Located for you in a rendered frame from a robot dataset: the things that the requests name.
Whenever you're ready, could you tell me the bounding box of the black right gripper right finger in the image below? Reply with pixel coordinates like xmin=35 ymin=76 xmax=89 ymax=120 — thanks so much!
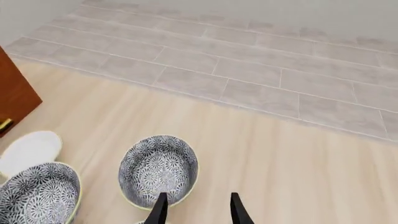
xmin=230 ymin=192 xmax=255 ymax=224

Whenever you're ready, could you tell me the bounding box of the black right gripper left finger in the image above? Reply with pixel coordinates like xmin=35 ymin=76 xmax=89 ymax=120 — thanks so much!
xmin=149 ymin=192 xmax=169 ymax=224

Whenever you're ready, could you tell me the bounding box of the black white patterned bowl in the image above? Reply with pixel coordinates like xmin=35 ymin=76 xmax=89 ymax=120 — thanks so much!
xmin=0 ymin=162 xmax=83 ymax=224
xmin=118 ymin=134 xmax=200 ymax=209

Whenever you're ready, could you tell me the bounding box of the white ramekin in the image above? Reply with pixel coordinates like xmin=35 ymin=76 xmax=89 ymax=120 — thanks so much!
xmin=0 ymin=131 xmax=63 ymax=180

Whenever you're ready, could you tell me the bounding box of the wooden cabinet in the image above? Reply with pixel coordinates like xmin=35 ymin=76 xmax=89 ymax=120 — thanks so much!
xmin=0 ymin=45 xmax=43 ymax=139

